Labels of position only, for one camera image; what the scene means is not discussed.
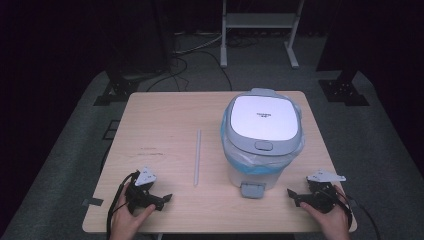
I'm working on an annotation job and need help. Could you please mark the dark equipment box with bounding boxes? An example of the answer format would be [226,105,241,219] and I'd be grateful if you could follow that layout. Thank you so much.
[108,0,175,75]

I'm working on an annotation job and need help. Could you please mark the thin white stick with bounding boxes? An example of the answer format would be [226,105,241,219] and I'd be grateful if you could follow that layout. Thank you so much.
[193,128,203,187]

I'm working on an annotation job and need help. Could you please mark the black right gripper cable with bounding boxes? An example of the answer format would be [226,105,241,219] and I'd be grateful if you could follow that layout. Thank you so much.
[345,194,382,240]

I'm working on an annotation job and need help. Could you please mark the white metal stand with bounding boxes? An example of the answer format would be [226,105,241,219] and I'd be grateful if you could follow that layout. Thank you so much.
[219,0,306,70]

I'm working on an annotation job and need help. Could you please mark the person's right hand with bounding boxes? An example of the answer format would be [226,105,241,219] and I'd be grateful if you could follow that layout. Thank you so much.
[299,185,352,240]

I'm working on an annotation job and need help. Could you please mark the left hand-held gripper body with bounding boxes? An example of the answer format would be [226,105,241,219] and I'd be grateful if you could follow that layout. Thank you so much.
[125,166,165,215]

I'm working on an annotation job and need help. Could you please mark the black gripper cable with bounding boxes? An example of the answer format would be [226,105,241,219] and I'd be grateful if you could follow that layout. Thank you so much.
[105,170,142,240]
[345,194,382,240]

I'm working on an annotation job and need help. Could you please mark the white pedal trash can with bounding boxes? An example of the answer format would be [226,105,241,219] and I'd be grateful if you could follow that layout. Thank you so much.
[219,87,305,200]

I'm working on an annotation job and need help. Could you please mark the black stand base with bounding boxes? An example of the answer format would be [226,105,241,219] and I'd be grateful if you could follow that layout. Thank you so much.
[93,69,142,107]
[318,69,371,107]

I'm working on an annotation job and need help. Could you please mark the black floor cables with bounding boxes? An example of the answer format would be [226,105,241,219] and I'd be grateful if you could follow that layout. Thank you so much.
[145,31,261,93]

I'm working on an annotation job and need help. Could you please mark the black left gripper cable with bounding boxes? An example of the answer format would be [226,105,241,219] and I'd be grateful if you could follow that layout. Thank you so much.
[105,170,142,240]

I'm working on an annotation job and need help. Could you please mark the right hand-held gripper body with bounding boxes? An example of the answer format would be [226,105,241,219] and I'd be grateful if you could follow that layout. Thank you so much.
[298,169,348,215]

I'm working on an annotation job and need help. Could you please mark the grey tape piece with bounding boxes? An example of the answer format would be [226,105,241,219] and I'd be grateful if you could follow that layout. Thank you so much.
[81,197,105,208]

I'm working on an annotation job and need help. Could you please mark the person's left hand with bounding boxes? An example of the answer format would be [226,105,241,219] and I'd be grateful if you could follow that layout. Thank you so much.
[109,182,157,240]

